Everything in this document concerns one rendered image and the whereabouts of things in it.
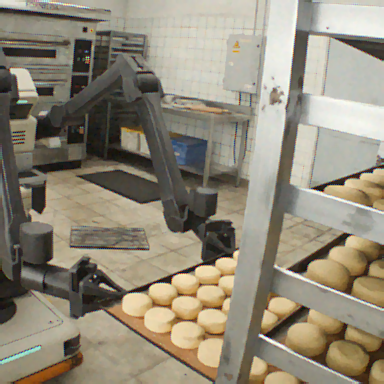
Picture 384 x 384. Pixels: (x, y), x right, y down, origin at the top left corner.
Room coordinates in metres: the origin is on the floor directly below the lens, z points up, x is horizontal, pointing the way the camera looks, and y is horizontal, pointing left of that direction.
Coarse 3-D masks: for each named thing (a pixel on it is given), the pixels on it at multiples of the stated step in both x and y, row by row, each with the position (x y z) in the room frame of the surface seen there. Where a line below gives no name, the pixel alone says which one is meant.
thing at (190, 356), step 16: (128, 320) 0.57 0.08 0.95; (144, 320) 0.58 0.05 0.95; (176, 320) 0.59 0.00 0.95; (192, 320) 0.60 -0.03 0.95; (160, 336) 0.54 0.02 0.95; (208, 336) 0.55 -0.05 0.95; (176, 352) 0.50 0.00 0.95; (192, 352) 0.51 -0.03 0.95; (208, 368) 0.47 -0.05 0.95; (272, 368) 0.48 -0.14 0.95
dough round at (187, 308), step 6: (174, 300) 0.62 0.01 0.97; (180, 300) 0.63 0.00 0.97; (186, 300) 0.63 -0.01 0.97; (192, 300) 0.63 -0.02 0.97; (198, 300) 0.63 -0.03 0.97; (174, 306) 0.61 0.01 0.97; (180, 306) 0.61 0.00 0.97; (186, 306) 0.61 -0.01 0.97; (192, 306) 0.61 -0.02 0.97; (198, 306) 0.61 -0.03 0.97; (174, 312) 0.60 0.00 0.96; (180, 312) 0.60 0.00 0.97; (186, 312) 0.60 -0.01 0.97; (192, 312) 0.60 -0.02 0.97; (198, 312) 0.60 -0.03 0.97; (180, 318) 0.60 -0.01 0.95; (186, 318) 0.60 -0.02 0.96; (192, 318) 0.60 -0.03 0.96
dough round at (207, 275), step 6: (198, 270) 0.75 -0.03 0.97; (204, 270) 0.75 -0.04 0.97; (210, 270) 0.75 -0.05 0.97; (216, 270) 0.76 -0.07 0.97; (198, 276) 0.73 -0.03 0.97; (204, 276) 0.73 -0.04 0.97; (210, 276) 0.73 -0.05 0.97; (216, 276) 0.73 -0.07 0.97; (204, 282) 0.73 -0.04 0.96; (210, 282) 0.73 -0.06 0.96; (216, 282) 0.73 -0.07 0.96
